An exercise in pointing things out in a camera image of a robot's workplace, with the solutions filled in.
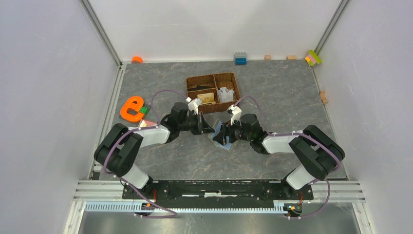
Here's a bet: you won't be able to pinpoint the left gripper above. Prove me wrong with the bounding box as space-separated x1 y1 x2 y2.
178 111 215 135

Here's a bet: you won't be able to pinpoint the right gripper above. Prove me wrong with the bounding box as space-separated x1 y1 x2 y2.
213 116 252 146

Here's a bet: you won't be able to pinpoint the grey card holder wallet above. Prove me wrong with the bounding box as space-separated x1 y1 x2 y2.
207 120 239 151

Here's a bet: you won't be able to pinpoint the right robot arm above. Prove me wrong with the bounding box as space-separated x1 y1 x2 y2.
212 114 345 199

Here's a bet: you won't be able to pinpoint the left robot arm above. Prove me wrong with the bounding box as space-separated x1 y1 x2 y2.
94 102 214 199

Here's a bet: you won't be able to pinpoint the yellow card in basket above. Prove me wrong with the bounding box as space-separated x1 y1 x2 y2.
197 92 215 104

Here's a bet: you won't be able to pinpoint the white cards in basket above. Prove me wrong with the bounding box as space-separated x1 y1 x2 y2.
217 87 234 103

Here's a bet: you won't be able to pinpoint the brown wicker divided basket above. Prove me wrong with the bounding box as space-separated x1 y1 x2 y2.
186 72 241 114

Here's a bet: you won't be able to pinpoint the black item in basket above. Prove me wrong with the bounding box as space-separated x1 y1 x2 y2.
188 85 211 92

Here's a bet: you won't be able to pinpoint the green toy block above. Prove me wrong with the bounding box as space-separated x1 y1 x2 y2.
139 106 150 115

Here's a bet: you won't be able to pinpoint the blue grey toy brick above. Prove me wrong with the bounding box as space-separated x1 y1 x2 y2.
234 52 247 65

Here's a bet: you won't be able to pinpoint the orange plastic tape dispenser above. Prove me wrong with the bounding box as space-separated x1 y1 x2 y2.
120 96 144 123

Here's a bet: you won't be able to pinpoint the orange round cap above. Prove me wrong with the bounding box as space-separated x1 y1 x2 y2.
131 56 143 64

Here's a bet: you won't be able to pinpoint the wooden arch block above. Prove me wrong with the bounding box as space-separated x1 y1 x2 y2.
319 90 329 105

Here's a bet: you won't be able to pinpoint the multicolour toy brick stack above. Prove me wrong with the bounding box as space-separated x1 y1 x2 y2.
304 50 322 67

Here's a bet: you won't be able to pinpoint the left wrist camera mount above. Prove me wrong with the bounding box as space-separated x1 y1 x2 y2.
186 97 202 115

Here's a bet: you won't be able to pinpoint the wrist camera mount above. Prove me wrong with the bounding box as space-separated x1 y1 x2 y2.
226 105 242 125
186 97 202 115

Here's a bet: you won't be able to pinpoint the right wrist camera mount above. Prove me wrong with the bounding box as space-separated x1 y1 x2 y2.
226 105 242 125

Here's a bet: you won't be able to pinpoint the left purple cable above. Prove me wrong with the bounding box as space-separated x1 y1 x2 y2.
103 90 189 219

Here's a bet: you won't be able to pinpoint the purple cable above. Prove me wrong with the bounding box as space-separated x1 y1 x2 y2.
103 90 189 219
234 95 341 220

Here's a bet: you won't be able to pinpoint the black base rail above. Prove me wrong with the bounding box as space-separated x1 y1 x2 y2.
141 179 314 209

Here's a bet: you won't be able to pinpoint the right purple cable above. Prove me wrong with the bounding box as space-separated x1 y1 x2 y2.
234 95 341 220

